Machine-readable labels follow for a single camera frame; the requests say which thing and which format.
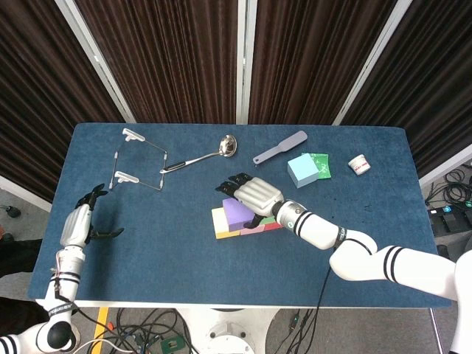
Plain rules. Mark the white table frame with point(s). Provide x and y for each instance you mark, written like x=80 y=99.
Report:
x=221 y=303

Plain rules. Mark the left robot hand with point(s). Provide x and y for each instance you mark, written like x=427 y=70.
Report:
x=75 y=225

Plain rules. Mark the white partition post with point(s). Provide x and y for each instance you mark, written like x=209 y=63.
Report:
x=374 y=55
x=446 y=171
x=94 y=55
x=22 y=191
x=246 y=55

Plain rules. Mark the blue velvet table cloth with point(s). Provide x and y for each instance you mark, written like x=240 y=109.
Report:
x=184 y=273

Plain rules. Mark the small green box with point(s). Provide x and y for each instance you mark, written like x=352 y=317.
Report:
x=172 y=345

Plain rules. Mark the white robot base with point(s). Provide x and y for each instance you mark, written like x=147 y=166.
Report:
x=228 y=315

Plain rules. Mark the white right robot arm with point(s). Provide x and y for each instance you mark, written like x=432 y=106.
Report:
x=368 y=254

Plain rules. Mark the person in black clothing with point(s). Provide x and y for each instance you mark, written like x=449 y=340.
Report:
x=18 y=254

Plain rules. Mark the small black floor object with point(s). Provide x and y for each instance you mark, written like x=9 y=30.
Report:
x=13 y=211

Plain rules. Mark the small white jar red label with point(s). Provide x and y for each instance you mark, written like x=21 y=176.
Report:
x=359 y=166

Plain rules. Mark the black power adapters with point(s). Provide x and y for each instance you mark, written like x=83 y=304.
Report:
x=448 y=219

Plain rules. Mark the brown pleated curtain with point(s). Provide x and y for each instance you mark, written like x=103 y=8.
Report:
x=37 y=92
x=313 y=55
x=435 y=73
x=166 y=55

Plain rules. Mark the grey plastic spatula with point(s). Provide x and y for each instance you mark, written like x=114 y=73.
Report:
x=280 y=147

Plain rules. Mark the red foam cube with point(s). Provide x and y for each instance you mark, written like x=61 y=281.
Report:
x=273 y=226

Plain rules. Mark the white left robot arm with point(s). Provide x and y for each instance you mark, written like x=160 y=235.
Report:
x=62 y=280

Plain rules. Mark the yellow floor tape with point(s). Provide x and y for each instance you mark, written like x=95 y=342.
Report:
x=101 y=322

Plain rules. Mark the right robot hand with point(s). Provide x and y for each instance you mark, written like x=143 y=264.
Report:
x=258 y=195

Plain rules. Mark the green foam cube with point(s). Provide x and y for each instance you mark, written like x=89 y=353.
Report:
x=269 y=221

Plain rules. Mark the yellow pink block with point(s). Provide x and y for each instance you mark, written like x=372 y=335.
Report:
x=220 y=221

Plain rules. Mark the light blue foam cube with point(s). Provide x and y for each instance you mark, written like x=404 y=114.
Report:
x=302 y=169

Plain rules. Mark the purple foam cube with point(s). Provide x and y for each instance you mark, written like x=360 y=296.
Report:
x=236 y=214

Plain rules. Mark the pink foam cube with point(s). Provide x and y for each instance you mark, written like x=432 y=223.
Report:
x=252 y=230

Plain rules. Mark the green printed packet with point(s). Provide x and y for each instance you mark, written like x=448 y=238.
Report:
x=322 y=167

